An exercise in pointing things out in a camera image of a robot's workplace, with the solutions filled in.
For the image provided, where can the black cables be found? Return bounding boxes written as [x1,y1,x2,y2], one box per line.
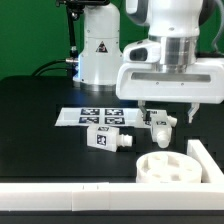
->
[31,59,73,77]

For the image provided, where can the white L-shaped fence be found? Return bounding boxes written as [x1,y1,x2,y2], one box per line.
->
[0,140,224,211]

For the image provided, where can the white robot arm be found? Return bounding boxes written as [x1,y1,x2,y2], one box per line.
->
[74,0,224,117]

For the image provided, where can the black camera stand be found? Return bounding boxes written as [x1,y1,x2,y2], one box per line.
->
[55,0,110,77]

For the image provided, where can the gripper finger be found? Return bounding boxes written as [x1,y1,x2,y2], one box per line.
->
[188,103,200,123]
[138,100,149,121]

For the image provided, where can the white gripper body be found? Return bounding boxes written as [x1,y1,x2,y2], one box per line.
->
[116,39,224,104]

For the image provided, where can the white round stool seat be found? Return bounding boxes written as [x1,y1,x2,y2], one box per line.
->
[136,151,202,183]

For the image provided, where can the white marker sheet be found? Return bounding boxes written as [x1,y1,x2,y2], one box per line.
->
[55,107,139,126]

